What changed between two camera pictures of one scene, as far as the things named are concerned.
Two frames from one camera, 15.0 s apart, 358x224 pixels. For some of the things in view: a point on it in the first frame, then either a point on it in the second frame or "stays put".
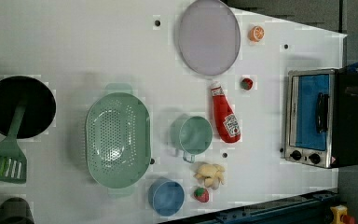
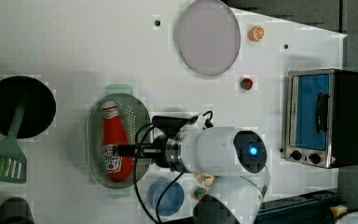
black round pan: [4, 100] stays put
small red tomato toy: [246, 83] stays put
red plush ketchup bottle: [226, 121] → [114, 133]
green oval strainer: [118, 139] stays put
